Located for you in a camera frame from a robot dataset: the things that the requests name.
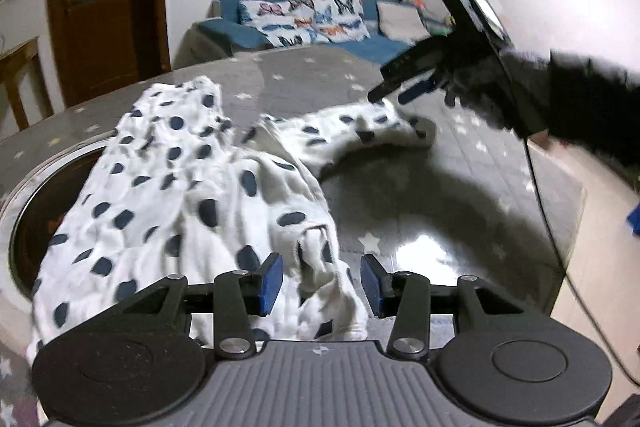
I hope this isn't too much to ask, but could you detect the round black induction hob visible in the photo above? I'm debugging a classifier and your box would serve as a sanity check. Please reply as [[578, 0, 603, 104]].
[[6, 146, 108, 290]]

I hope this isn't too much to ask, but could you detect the blue sofa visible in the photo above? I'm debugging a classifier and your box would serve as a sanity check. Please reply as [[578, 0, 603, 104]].
[[187, 0, 453, 66]]

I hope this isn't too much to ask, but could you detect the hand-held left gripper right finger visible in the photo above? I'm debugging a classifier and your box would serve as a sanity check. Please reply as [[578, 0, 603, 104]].
[[360, 253, 525, 362]]

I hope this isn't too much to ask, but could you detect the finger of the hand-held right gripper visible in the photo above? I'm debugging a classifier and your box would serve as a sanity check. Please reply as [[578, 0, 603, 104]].
[[398, 78, 441, 106], [368, 37, 453, 104]]

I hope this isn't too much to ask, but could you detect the grey pillow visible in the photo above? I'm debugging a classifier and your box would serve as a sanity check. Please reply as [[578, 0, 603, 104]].
[[375, 1, 427, 46]]

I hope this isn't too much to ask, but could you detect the person's right forearm black sleeve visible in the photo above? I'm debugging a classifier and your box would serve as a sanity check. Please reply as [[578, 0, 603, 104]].
[[505, 47, 640, 180]]

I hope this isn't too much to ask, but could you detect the white dark-dotted garment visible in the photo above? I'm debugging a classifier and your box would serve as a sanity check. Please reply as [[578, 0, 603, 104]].
[[27, 75, 437, 358]]

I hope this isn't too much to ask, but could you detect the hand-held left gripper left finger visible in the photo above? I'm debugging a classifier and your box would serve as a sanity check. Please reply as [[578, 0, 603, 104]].
[[117, 253, 284, 360]]

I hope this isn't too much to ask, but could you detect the butterfly print pillow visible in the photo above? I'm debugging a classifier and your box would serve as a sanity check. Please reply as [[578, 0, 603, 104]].
[[237, 0, 321, 48], [311, 0, 372, 44]]

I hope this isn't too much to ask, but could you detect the wooden side table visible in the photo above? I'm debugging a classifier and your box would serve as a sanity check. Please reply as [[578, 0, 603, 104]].
[[0, 36, 54, 134]]

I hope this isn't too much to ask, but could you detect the black cable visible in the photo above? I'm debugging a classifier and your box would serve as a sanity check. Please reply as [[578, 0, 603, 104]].
[[522, 136, 640, 390]]

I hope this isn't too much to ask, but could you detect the brown wooden door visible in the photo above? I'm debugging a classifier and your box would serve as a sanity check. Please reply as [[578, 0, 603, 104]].
[[44, 0, 172, 106]]

